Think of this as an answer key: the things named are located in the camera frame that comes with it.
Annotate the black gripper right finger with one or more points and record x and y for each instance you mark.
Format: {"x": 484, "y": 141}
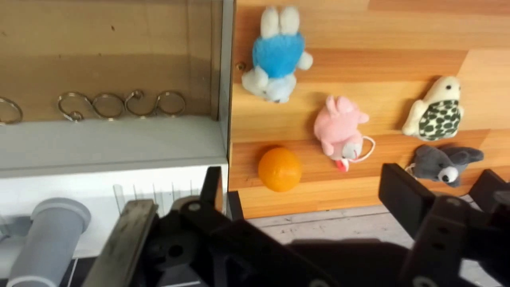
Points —
{"x": 452, "y": 240}

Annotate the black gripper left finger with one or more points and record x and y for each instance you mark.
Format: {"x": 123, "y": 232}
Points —
{"x": 213, "y": 250}

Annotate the grey plush toy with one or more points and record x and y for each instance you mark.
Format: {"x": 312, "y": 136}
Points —
{"x": 441, "y": 162}

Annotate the orange ball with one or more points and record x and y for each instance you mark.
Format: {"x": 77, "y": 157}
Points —
{"x": 280, "y": 170}

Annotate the cream green-spotted plush turtle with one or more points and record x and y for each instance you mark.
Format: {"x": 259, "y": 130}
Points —
{"x": 437, "y": 114}

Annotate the white toy kitchen sink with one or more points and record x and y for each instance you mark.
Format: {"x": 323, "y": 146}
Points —
{"x": 112, "y": 144}

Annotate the pink plush toy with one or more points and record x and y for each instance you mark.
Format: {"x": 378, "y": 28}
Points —
{"x": 337, "y": 129}

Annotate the blue and white plush bunny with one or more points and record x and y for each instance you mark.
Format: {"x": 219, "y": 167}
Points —
{"x": 278, "y": 54}

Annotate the black upright frame post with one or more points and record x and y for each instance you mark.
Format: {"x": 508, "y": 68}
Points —
{"x": 235, "y": 205}

